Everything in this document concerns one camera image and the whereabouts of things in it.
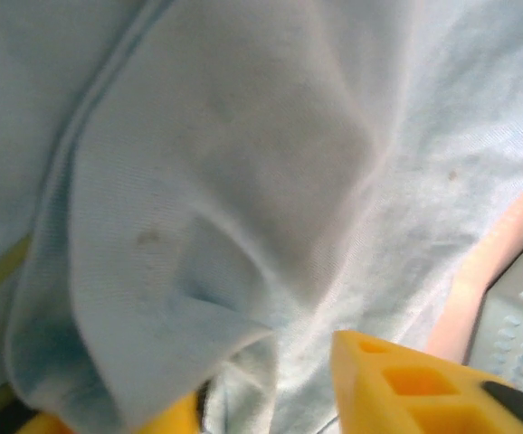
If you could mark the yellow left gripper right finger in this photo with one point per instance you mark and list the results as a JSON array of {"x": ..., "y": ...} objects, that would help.
[{"x": 402, "y": 398}]

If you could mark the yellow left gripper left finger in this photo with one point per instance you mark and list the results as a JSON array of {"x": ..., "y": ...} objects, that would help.
[{"x": 180, "y": 418}]

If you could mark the light blue t-shirt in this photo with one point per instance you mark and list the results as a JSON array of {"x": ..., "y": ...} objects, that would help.
[{"x": 243, "y": 158}]

